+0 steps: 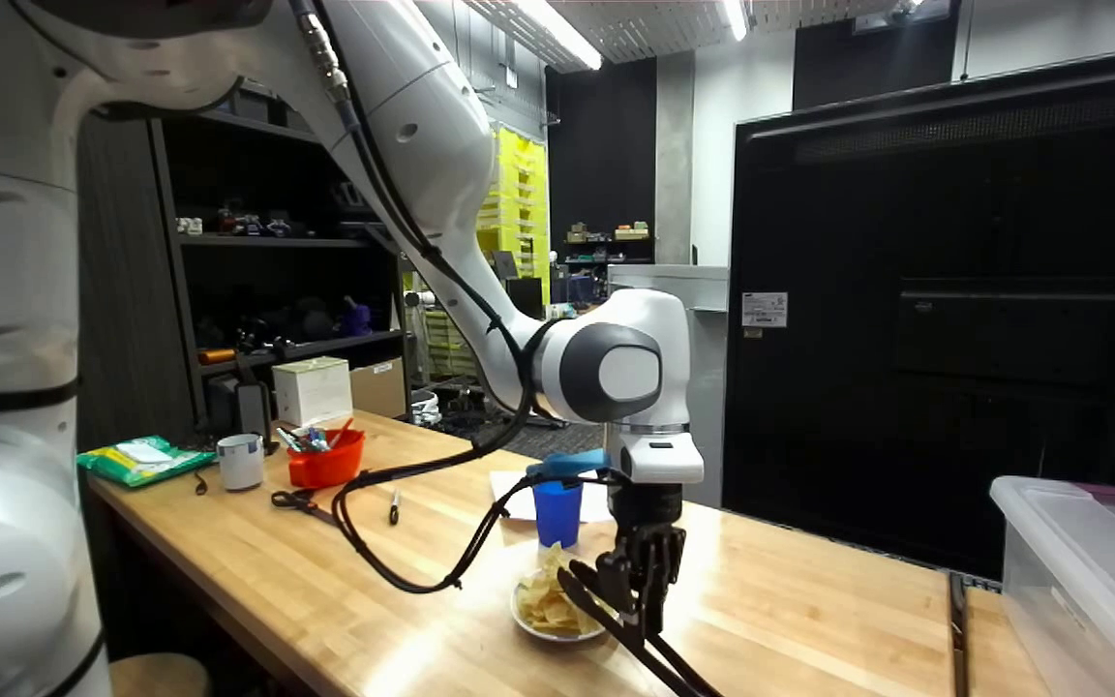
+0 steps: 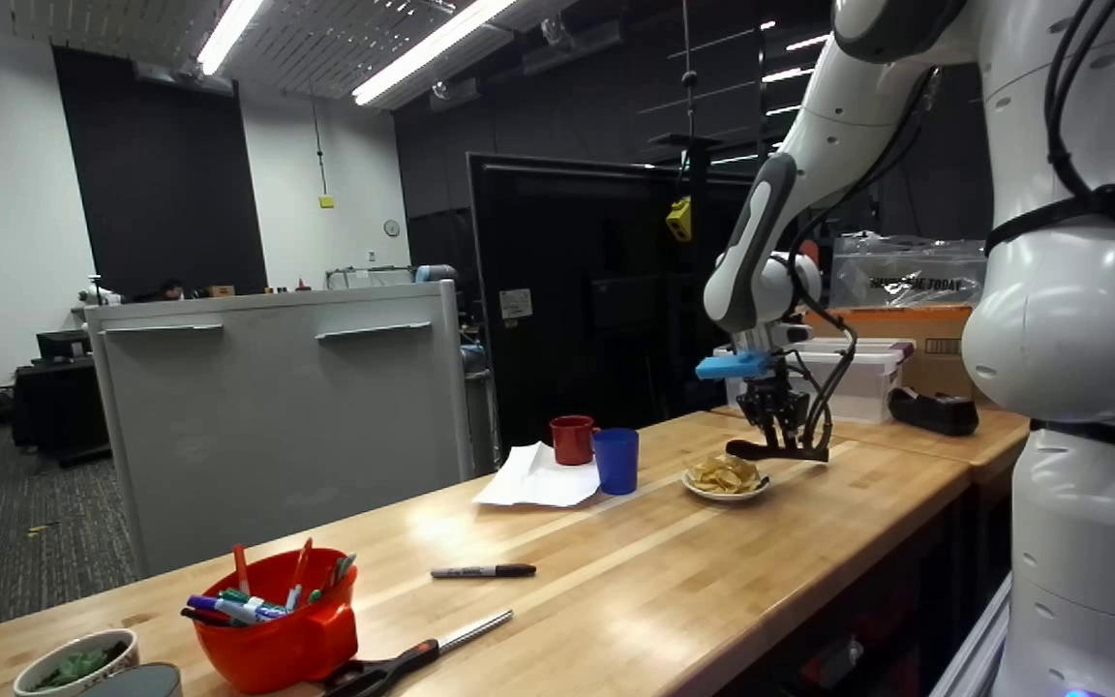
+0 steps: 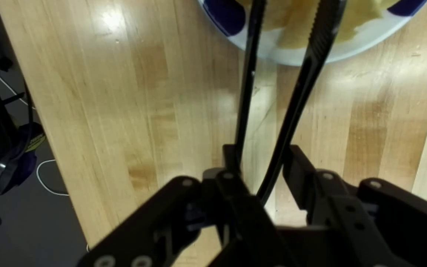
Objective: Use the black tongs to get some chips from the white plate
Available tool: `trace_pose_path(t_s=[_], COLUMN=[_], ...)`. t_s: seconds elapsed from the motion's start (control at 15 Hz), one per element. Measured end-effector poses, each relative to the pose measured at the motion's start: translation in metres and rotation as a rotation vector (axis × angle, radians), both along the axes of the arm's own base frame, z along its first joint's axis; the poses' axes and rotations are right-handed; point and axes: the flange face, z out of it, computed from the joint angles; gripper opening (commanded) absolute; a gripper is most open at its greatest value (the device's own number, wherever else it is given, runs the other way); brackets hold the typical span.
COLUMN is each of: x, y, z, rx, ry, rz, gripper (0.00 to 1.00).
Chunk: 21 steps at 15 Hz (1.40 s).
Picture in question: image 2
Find large black monitor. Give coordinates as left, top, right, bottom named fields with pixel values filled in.
left=469, top=152, right=760, bottom=455

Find yellow tortilla chips pile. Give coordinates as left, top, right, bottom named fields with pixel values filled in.
left=688, top=448, right=766, bottom=497

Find red bucket with tools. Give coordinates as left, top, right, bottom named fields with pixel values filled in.
left=186, top=539, right=365, bottom=688

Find black camera stand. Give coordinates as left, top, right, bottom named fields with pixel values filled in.
left=655, top=0, right=727, bottom=187

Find black handled scissors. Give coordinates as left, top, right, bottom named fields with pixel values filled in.
left=316, top=632, right=446, bottom=697

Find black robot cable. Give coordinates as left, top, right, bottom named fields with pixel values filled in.
left=782, top=0, right=1115, bottom=461

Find long ceiling light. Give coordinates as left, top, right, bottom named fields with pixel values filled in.
left=353, top=0, right=524, bottom=107
left=195, top=0, right=273, bottom=78

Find red plastic cup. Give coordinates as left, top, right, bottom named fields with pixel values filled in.
left=545, top=410, right=602, bottom=467

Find white paper napkin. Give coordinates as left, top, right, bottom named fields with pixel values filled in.
left=474, top=436, right=606, bottom=510

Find yellow hanging tag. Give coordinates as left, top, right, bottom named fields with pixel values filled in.
left=664, top=189, right=702, bottom=248

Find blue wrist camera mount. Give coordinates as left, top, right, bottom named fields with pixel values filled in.
left=693, top=344, right=782, bottom=387

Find large black wall screen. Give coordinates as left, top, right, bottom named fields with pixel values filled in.
left=52, top=40, right=273, bottom=302

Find orange pen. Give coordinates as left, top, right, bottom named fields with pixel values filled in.
left=230, top=539, right=256, bottom=595
left=292, top=534, right=316, bottom=592

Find black background desk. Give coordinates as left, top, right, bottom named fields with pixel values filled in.
left=8, top=324, right=118, bottom=472

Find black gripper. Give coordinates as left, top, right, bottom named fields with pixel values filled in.
left=745, top=347, right=838, bottom=455

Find brown cardboard box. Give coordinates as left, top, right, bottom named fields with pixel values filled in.
left=824, top=302, right=985, bottom=401

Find bowl of yellow food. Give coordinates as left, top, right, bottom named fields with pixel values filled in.
left=678, top=461, right=778, bottom=506

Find clear plastic storage bin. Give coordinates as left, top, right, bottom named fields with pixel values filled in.
left=785, top=334, right=917, bottom=424

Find grey partition cabinet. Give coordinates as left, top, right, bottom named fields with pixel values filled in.
left=83, top=276, right=474, bottom=572

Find purple marker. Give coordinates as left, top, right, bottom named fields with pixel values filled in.
left=180, top=588, right=262, bottom=622

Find blue plastic cup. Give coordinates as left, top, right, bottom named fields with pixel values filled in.
left=590, top=421, right=643, bottom=497

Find clear plastic bag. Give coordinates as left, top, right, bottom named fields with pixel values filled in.
left=824, top=228, right=990, bottom=311

